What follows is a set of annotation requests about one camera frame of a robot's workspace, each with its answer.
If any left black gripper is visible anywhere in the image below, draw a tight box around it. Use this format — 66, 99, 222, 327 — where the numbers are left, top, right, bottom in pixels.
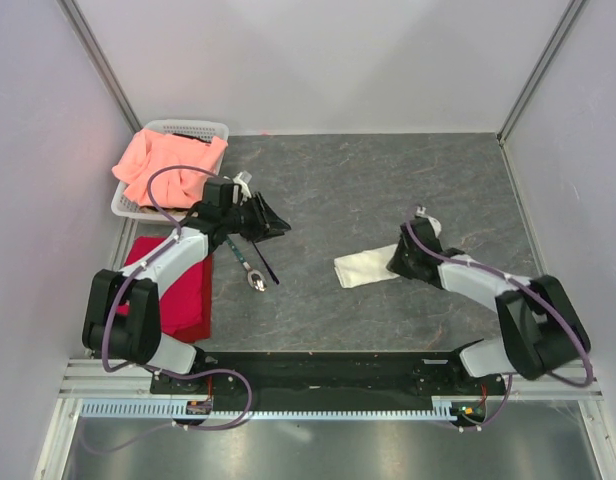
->
222, 192, 290, 244

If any purple handled spoon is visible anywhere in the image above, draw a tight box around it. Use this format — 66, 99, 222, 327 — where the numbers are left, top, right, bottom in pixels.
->
251, 242, 280, 285

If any white cloth napkin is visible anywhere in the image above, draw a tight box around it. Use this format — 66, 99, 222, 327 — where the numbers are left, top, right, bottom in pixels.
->
334, 244, 398, 289

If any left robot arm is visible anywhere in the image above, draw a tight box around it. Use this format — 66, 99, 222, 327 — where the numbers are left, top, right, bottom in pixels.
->
82, 179, 291, 393

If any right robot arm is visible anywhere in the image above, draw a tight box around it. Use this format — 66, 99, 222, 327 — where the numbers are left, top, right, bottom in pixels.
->
387, 213, 594, 394

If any white plastic basket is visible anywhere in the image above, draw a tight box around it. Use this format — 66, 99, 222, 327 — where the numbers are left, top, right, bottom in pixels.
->
111, 119, 229, 223

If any red folded cloth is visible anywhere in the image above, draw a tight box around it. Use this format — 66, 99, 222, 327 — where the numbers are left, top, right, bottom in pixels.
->
115, 236, 213, 345

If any salmon pink cloth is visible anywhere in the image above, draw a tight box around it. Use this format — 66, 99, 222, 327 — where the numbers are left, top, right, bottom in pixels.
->
112, 129, 228, 209

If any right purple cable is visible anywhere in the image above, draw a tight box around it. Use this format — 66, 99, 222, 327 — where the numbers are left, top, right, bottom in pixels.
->
405, 204, 594, 387

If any green handled metal spoon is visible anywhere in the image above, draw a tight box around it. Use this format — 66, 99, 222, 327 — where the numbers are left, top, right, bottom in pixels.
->
226, 237, 267, 293

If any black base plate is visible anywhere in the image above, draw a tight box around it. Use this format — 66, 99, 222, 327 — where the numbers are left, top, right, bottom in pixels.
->
150, 351, 507, 401

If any slotted cable duct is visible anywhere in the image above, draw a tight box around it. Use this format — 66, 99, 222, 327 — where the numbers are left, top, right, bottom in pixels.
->
80, 399, 459, 421

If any right aluminium frame post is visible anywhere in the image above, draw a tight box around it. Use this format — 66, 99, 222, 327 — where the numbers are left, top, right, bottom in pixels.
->
496, 0, 588, 147

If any aluminium frame post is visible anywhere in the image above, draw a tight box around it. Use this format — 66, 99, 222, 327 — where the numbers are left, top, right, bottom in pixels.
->
496, 0, 588, 147
56, 0, 142, 132

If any left aluminium frame post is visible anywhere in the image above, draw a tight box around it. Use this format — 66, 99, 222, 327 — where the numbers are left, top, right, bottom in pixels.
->
56, 0, 142, 132

